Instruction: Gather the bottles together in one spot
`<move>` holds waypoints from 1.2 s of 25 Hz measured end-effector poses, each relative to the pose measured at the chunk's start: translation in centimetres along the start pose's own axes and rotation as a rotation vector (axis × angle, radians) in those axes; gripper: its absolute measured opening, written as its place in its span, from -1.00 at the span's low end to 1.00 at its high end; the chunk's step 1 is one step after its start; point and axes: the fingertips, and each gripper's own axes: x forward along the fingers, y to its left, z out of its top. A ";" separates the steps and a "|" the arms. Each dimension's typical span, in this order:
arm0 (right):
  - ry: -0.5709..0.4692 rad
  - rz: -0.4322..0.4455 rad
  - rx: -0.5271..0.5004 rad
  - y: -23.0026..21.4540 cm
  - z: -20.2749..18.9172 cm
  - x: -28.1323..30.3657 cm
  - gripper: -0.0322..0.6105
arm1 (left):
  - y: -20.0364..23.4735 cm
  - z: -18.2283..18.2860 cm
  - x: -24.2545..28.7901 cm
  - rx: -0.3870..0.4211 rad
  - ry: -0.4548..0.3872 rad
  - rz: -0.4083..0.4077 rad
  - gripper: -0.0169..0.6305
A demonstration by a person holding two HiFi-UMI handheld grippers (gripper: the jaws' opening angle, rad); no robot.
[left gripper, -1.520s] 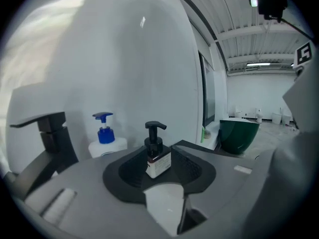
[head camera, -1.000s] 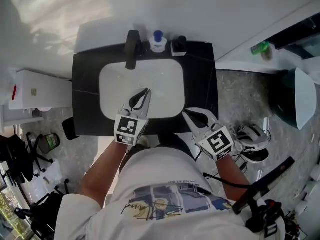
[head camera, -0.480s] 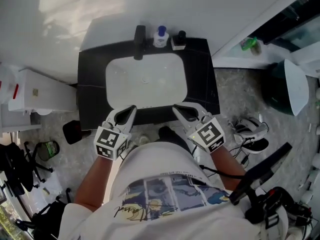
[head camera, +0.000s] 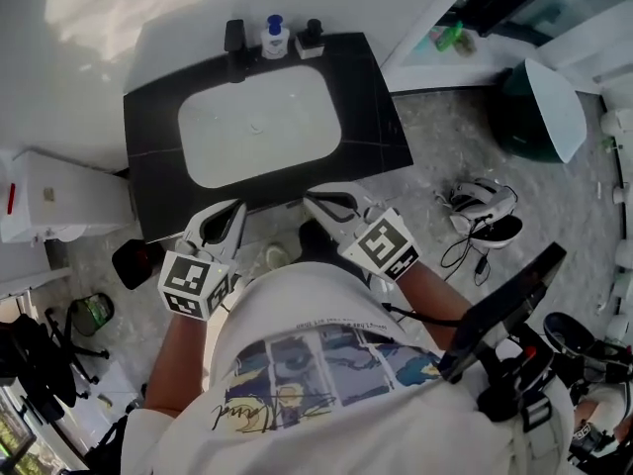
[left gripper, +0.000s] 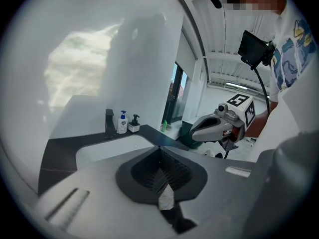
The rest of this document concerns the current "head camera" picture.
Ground black chest mount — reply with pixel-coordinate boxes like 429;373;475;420
477;336;555;432

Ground green bottle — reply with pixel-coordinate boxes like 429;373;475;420
434;20;465;51

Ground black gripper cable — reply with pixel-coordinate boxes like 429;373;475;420
381;302;461;327

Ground person's white printed t-shirt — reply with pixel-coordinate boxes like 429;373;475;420
121;260;578;475

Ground person's black trousers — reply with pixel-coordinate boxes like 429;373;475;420
296;220;382;291

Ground black equipment bundle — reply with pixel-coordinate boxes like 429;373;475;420
542;311;633;464

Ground person's right forearm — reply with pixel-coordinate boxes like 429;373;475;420
395;259;471;335

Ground black chest tablet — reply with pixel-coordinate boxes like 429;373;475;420
439;242;569;384

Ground black faucet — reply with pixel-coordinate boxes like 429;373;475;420
225;19;249;84

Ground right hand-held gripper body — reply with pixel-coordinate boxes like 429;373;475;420
338;205;422;284

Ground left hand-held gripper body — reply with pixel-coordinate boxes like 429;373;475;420
157;237;242;322

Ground grey harness strap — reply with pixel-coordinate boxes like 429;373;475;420
518;393;560;469

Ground dark green bin white lid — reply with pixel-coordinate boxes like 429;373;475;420
494;57;588;165

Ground white headset black visor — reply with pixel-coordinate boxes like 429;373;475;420
469;213;524;251

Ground wire mesh waste basket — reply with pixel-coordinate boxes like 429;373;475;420
67;292;116;338

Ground dark vanity cabinet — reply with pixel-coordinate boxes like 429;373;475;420
122;31;415;244

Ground person's left white shoe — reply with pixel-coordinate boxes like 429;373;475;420
264;242;293;269

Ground black office chair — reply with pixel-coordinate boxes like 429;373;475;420
0;307;111;423
83;383;149;475

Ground white sink basin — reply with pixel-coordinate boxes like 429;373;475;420
177;64;343;190

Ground black trash bin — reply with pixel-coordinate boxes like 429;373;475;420
111;238;164;291

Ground white bottle with blue cap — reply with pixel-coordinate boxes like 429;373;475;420
260;14;291;61

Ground white grey headset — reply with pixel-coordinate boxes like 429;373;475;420
448;178;518;235

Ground white toilet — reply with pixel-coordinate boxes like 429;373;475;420
0;148;134;245

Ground person's left forearm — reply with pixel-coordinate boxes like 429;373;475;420
142;314;214;418

